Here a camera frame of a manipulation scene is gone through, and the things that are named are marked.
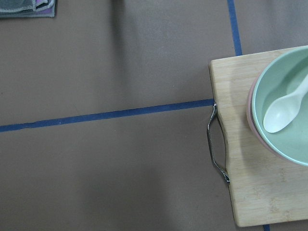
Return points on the grey folded cloth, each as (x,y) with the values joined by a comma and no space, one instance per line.
(27,8)

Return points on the bamboo cutting board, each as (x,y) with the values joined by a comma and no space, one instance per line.
(264,187)

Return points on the mint bowl on pink bowl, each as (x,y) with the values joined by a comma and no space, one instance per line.
(279,78)

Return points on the white spoon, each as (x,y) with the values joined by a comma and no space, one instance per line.
(284,110)

